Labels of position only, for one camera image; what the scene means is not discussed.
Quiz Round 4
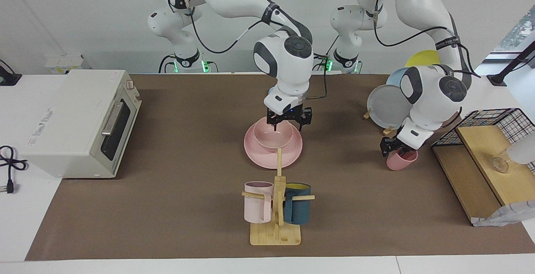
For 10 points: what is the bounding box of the white patterned cloth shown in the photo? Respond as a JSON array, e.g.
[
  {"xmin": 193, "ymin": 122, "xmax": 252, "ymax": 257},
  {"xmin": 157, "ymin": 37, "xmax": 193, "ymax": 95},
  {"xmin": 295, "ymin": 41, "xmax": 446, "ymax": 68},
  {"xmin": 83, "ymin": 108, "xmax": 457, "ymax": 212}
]
[{"xmin": 472, "ymin": 201, "xmax": 535, "ymax": 227}]

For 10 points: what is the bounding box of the wooden shelf with wire basket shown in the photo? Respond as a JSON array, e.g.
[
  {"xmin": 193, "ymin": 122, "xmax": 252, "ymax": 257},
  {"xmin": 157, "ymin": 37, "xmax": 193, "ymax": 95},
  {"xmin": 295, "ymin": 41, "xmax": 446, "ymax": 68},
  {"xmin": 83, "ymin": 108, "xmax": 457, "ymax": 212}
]
[{"xmin": 431, "ymin": 108, "xmax": 535, "ymax": 224}]

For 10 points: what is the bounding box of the brown table mat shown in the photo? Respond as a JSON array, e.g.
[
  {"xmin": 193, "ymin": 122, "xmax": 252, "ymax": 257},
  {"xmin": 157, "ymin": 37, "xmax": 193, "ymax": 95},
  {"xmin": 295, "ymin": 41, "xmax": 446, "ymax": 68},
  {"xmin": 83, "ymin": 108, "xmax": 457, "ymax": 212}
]
[{"xmin": 25, "ymin": 74, "xmax": 535, "ymax": 261}]

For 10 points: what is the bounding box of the pink mug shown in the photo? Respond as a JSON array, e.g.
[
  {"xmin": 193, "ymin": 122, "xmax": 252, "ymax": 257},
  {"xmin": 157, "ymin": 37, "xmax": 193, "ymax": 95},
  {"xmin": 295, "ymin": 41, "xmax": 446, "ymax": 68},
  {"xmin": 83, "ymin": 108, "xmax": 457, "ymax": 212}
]
[{"xmin": 244, "ymin": 181, "xmax": 274, "ymax": 223}]

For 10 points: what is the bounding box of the pink plate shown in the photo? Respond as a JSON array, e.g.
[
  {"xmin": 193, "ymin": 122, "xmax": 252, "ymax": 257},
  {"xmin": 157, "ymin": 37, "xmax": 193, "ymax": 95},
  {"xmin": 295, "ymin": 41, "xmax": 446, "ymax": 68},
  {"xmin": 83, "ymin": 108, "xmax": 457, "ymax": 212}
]
[{"xmin": 244, "ymin": 117, "xmax": 303, "ymax": 169}]

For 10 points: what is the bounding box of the frosted white plastic container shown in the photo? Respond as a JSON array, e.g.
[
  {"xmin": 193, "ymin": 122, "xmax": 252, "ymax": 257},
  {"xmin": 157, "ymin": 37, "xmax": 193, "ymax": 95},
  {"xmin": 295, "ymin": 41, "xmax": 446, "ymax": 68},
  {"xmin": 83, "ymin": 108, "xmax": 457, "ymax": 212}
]
[{"xmin": 506, "ymin": 134, "xmax": 535, "ymax": 165}]

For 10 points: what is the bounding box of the wooden mug tree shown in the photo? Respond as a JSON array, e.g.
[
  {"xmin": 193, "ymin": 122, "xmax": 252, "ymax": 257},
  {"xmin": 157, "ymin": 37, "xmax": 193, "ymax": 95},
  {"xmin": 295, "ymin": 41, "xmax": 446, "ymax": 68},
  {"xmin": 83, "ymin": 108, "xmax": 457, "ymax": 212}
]
[{"xmin": 242, "ymin": 148, "xmax": 315, "ymax": 246}]

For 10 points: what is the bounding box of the clear glass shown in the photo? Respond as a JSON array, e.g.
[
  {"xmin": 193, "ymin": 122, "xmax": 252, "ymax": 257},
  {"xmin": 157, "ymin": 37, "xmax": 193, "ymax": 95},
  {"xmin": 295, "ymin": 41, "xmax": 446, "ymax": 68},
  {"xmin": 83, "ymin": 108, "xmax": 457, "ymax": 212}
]
[{"xmin": 491, "ymin": 156, "xmax": 510, "ymax": 173}]

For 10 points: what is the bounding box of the wooden plate rack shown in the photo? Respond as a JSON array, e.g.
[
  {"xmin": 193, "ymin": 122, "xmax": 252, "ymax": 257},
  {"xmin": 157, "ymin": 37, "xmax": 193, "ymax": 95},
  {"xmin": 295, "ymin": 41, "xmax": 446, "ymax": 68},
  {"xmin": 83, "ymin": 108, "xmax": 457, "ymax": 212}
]
[{"xmin": 363, "ymin": 109, "xmax": 395, "ymax": 136}]

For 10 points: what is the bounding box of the black camera stand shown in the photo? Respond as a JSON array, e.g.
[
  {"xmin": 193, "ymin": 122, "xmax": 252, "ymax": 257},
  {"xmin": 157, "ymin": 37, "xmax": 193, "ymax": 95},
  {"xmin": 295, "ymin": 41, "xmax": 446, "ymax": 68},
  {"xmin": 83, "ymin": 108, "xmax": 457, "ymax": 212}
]
[{"xmin": 487, "ymin": 40, "xmax": 535, "ymax": 86}]

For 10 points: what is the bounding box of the pink bowl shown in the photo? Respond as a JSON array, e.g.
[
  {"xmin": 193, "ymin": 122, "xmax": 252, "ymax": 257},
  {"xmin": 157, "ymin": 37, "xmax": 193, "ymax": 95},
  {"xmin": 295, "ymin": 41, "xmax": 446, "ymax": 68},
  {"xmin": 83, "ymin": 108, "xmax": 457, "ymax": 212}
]
[{"xmin": 254, "ymin": 117, "xmax": 294, "ymax": 149}]

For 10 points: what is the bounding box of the small white box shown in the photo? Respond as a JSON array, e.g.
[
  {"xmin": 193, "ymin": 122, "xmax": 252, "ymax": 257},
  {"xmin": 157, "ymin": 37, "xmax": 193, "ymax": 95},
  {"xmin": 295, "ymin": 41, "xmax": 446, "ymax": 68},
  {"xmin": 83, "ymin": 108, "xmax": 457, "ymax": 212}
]
[{"xmin": 45, "ymin": 55, "xmax": 90, "ymax": 74}]

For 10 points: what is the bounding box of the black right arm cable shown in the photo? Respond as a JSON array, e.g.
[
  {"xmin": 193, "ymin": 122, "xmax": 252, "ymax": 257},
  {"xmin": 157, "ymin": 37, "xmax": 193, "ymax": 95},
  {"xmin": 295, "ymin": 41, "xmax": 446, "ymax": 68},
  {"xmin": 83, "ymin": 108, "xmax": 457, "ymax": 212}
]
[{"xmin": 168, "ymin": 0, "xmax": 331, "ymax": 99}]

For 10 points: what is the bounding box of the grey plate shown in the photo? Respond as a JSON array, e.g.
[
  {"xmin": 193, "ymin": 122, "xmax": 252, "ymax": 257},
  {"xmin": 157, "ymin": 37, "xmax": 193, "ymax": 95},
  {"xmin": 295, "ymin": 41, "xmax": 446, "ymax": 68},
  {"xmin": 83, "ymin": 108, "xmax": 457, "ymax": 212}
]
[{"xmin": 367, "ymin": 84, "xmax": 414, "ymax": 130}]

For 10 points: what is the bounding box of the yellow plate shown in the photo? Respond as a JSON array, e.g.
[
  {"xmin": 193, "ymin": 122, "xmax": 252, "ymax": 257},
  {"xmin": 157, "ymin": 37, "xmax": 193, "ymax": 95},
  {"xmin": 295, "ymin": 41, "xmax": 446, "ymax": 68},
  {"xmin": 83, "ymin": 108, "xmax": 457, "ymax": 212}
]
[{"xmin": 405, "ymin": 50, "xmax": 441, "ymax": 68}]

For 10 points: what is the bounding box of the black table clamp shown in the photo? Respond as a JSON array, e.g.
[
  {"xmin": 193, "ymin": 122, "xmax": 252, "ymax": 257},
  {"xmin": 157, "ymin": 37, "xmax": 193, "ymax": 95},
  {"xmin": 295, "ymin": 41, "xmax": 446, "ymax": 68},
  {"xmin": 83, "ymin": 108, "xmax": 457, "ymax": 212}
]
[{"xmin": 0, "ymin": 60, "xmax": 22, "ymax": 86}]

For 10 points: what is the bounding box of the pink cup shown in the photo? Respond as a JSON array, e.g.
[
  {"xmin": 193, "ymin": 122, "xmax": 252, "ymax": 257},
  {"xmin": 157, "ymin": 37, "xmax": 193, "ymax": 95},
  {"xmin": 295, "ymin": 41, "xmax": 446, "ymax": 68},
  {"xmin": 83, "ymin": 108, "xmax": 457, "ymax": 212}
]
[{"xmin": 386, "ymin": 148, "xmax": 418, "ymax": 171}]

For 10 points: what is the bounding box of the dark teal mug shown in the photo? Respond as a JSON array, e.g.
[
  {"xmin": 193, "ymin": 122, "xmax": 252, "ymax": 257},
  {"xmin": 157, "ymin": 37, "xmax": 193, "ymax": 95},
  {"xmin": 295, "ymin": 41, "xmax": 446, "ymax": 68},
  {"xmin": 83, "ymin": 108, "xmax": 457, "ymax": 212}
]
[{"xmin": 283, "ymin": 183, "xmax": 311, "ymax": 225}]

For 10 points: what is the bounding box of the black power cable with plug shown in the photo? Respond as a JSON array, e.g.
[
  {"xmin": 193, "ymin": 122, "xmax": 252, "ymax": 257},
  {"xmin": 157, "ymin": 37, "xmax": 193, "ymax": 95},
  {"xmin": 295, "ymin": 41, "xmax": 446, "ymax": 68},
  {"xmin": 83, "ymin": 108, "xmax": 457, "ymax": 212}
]
[{"xmin": 0, "ymin": 145, "xmax": 28, "ymax": 194}]

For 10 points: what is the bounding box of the white toaster oven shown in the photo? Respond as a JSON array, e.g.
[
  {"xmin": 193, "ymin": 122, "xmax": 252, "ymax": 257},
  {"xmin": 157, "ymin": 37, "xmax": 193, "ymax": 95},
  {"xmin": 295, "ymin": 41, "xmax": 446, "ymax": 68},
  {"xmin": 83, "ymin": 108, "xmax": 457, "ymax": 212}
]
[{"xmin": 19, "ymin": 70, "xmax": 142, "ymax": 178}]

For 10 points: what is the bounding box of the light blue plate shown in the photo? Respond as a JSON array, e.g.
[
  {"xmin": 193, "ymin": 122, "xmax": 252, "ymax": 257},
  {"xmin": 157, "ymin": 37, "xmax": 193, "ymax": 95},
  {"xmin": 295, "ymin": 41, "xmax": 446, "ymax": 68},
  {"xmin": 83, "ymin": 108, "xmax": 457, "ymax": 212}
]
[{"xmin": 385, "ymin": 67, "xmax": 412, "ymax": 89}]

